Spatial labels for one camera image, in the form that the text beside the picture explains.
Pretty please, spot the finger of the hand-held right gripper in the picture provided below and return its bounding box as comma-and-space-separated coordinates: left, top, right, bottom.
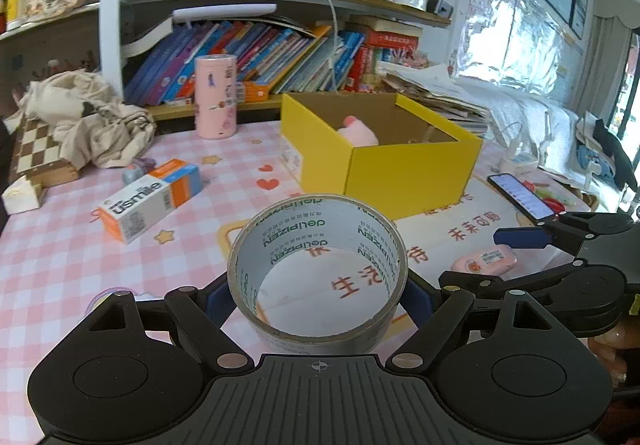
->
439, 259, 588, 322
492, 212, 635, 255

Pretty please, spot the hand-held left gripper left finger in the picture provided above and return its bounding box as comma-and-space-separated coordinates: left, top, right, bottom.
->
85, 272, 251, 372

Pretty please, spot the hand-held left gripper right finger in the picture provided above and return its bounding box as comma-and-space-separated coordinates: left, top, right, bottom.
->
387, 270, 551, 372

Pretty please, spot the small pink rounded case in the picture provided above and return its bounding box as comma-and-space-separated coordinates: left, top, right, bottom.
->
450, 245, 517, 276

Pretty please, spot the silver duct tape roll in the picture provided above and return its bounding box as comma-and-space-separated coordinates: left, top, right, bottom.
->
227, 194, 408, 356

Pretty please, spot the white orange toothbrush box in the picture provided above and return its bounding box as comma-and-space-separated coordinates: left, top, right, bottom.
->
91, 159, 203, 245

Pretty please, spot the yellow cardboard box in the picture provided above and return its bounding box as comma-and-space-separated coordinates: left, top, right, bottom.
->
280, 92, 485, 222

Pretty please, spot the small purple round case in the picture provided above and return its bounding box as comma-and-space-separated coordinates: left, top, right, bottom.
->
122, 158, 161, 184

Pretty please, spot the pink plush toy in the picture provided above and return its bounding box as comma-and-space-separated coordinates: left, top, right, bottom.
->
336, 115, 380, 146

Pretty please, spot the person's right hand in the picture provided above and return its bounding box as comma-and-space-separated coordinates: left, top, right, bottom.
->
589, 329, 630, 383

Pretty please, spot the dark blue smartphone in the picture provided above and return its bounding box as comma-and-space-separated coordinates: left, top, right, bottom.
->
487, 172, 556, 221

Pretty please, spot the white power strip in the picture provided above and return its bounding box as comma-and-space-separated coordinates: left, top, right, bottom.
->
502, 152, 540, 176

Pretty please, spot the black cloth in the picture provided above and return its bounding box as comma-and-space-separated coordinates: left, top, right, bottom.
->
592, 118, 640, 191

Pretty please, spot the stack of loose papers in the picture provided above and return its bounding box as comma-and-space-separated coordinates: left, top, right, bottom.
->
380, 62, 493, 138

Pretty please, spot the pink checked desk mat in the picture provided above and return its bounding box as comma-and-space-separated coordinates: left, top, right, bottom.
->
0, 118, 626, 426

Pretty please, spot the beige curtain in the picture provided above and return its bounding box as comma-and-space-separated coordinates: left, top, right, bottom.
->
582, 15, 636, 126

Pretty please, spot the wooden bookshelf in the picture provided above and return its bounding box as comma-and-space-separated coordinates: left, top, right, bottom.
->
0, 0, 463, 121

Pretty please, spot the silver foil sheet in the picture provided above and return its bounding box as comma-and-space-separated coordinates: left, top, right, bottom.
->
452, 0, 586, 98

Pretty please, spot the pink printed cylinder canister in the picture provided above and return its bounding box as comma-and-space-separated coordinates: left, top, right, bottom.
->
194, 54, 238, 140

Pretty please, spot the flat orange white carton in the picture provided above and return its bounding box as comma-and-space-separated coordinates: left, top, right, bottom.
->
236, 81, 283, 102

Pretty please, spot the beige cloth tote bag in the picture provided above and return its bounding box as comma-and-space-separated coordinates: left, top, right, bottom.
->
22, 70, 157, 170

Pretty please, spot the checkered wooden chess box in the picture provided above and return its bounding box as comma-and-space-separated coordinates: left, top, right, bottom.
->
10, 118, 81, 186

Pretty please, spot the row of colourful books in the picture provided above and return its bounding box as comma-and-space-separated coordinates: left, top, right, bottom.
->
124, 18, 421, 107

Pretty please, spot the white light bar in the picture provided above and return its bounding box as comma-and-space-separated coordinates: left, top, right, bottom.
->
172, 4, 278, 24

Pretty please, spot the white charger cable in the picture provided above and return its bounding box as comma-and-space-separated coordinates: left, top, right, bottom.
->
490, 121, 526, 156

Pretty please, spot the white phone charging cable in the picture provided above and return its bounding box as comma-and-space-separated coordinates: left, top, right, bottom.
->
287, 0, 346, 93

